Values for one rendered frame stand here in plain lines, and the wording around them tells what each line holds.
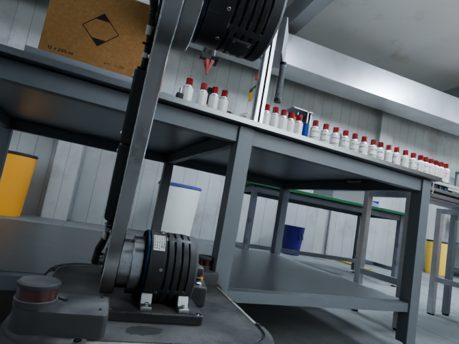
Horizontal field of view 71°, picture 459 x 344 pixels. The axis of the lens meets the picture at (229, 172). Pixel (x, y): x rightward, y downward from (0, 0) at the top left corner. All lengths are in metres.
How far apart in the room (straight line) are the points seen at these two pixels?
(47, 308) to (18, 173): 3.76
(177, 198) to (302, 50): 2.76
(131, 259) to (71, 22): 0.76
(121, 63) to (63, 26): 0.20
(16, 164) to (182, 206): 1.93
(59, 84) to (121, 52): 0.22
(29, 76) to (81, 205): 3.82
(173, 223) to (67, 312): 3.51
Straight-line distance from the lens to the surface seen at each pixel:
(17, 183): 4.39
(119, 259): 0.76
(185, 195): 4.11
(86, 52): 1.16
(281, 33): 1.73
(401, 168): 1.65
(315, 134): 1.89
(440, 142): 7.95
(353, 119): 6.45
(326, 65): 5.23
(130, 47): 1.16
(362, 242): 2.37
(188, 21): 0.58
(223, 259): 1.17
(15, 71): 1.13
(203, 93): 1.61
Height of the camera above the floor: 0.50
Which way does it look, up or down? 7 degrees up
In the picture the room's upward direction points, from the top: 10 degrees clockwise
